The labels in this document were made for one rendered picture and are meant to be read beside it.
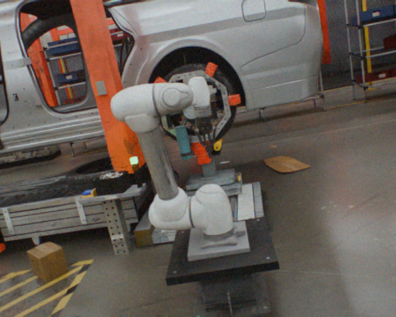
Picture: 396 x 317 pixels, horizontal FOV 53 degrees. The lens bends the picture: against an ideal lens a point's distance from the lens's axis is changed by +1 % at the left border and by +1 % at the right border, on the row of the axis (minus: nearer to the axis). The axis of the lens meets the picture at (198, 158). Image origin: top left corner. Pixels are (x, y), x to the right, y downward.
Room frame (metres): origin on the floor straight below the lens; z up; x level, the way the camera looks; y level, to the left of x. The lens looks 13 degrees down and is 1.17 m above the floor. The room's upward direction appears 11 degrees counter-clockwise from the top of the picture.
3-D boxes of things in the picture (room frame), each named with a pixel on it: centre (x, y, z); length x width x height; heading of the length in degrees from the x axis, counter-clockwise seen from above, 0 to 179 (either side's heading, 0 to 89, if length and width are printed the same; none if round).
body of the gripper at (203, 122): (2.13, -0.07, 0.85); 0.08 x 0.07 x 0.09; 82
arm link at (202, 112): (2.13, -0.07, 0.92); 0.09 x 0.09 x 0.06
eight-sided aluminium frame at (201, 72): (3.07, -0.05, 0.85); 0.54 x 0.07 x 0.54; 81
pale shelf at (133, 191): (2.58, 0.61, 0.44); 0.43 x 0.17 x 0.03; 81
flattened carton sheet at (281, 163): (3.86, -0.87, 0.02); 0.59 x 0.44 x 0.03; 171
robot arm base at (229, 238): (1.79, -0.05, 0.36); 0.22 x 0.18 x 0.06; 82
